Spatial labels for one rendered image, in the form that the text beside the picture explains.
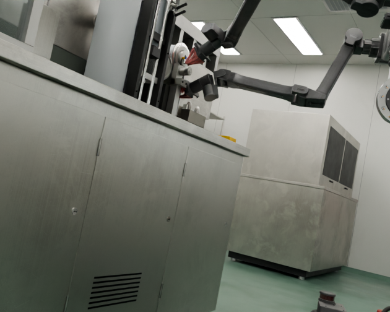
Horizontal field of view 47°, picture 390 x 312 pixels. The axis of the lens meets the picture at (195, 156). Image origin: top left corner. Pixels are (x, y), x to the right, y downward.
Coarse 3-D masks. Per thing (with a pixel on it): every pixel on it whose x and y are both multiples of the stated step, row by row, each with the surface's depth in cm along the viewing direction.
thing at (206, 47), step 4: (208, 40) 205; (196, 44) 203; (204, 44) 204; (208, 44) 203; (200, 48) 204; (204, 48) 204; (208, 48) 203; (212, 48) 203; (200, 52) 202; (204, 52) 204; (208, 52) 204; (212, 52) 205; (204, 56) 205; (208, 56) 210; (208, 60) 209
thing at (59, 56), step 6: (54, 48) 190; (60, 48) 192; (54, 54) 190; (60, 54) 193; (66, 54) 196; (72, 54) 199; (54, 60) 191; (60, 60) 193; (66, 60) 196; (72, 60) 199; (78, 60) 202; (84, 60) 205; (66, 66) 196; (72, 66) 199; (78, 66) 202; (84, 66) 205; (78, 72) 203
